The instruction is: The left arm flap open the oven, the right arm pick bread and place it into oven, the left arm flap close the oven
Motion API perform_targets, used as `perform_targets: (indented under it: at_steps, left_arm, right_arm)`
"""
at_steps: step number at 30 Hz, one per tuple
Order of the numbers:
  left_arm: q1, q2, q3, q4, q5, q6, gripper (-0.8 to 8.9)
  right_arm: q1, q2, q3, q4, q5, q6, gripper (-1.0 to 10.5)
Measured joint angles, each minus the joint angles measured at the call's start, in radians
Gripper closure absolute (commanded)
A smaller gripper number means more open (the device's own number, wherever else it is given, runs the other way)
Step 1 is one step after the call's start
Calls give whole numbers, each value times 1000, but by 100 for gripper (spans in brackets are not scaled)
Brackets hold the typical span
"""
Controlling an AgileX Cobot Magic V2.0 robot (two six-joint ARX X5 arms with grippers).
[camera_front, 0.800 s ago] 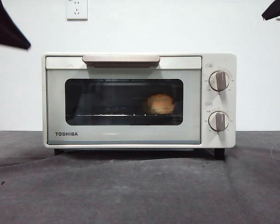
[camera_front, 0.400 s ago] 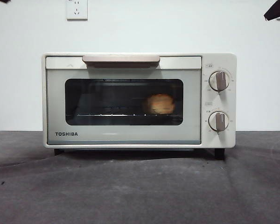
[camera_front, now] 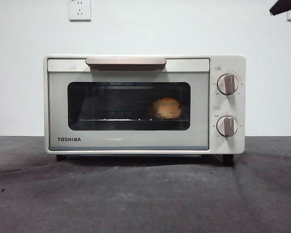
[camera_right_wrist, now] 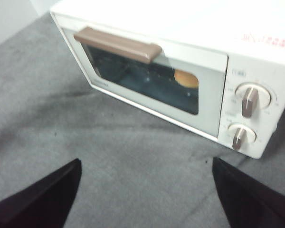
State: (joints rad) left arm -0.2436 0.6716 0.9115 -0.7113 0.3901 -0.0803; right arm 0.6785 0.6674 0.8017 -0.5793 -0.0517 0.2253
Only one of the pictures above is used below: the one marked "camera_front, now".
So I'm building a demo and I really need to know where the glass oven door with handle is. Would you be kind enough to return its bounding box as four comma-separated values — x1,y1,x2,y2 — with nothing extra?
47,57,210,151

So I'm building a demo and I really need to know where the golden bread loaf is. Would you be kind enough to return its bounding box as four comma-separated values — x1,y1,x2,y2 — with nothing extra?
149,97,183,120

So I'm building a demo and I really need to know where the cream Toshiba toaster oven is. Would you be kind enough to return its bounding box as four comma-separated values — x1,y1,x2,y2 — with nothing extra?
43,54,246,167

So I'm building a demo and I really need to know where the cream timer knob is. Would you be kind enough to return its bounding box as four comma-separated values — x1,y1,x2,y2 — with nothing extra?
216,116,239,137

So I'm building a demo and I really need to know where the cream temperature knob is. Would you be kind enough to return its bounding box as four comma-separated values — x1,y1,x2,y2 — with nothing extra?
217,74,240,96

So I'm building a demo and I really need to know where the chrome wire oven rack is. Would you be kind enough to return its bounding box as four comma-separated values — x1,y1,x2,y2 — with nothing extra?
80,110,184,122

